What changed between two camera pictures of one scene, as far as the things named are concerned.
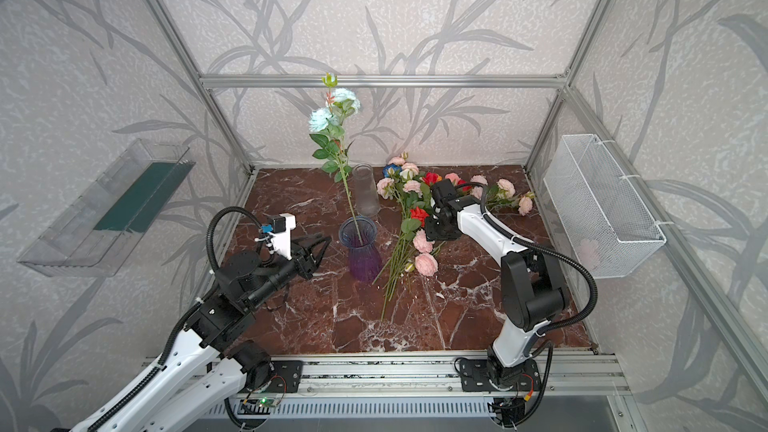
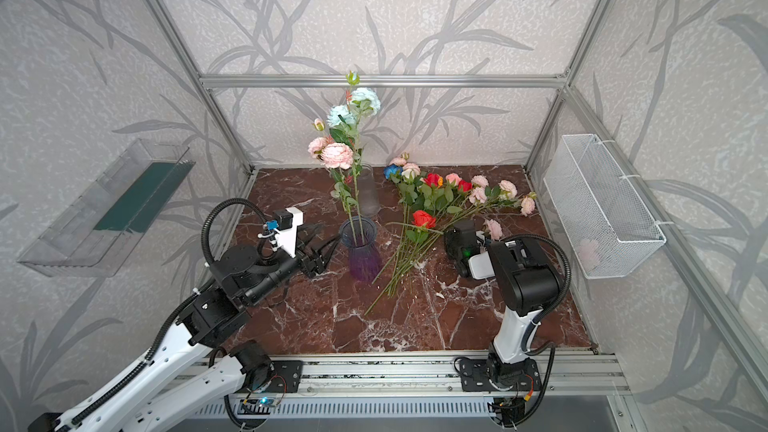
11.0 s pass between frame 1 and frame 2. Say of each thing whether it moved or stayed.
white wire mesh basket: stayed
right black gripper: moved
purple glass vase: stayed
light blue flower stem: moved
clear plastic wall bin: stayed
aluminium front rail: stayed
